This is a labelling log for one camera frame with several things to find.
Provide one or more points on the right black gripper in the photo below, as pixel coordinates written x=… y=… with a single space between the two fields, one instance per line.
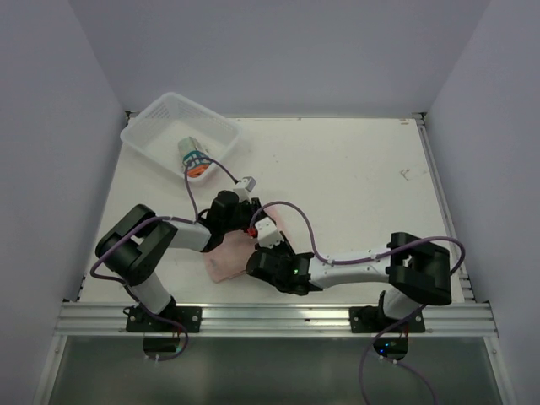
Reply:
x=283 y=245

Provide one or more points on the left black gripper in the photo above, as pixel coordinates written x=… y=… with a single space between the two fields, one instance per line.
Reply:
x=251 y=208

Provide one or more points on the pink towel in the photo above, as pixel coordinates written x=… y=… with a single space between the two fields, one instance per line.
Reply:
x=226 y=256

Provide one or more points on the colourful rabbit print towel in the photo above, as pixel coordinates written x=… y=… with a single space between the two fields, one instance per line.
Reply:
x=194 y=157

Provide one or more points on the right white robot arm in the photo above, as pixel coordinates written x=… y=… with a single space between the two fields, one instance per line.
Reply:
x=417 y=270

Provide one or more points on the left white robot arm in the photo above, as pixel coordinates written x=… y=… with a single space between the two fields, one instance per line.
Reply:
x=132 y=249

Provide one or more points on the translucent plastic basket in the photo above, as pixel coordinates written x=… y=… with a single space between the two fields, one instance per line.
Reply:
x=179 y=135

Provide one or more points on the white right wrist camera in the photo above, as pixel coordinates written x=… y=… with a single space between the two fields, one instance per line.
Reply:
x=268 y=234

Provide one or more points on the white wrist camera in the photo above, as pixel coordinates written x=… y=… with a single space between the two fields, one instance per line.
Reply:
x=244 y=187
x=268 y=234

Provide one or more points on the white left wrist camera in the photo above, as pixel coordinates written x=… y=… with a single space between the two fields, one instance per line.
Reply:
x=244 y=187

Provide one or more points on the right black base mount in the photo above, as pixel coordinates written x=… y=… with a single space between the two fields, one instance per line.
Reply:
x=372 y=319

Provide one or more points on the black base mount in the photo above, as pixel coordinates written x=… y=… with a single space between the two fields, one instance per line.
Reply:
x=372 y=319
x=138 y=320

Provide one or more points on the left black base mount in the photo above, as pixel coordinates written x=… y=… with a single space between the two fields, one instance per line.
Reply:
x=138 y=320

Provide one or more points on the aluminium right side rail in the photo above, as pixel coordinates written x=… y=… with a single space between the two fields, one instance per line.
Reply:
x=462 y=273

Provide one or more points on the aluminium rail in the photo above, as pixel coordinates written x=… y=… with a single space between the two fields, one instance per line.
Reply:
x=462 y=273
x=465 y=320

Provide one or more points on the aluminium front rail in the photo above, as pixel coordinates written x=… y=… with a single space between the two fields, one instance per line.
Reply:
x=465 y=320

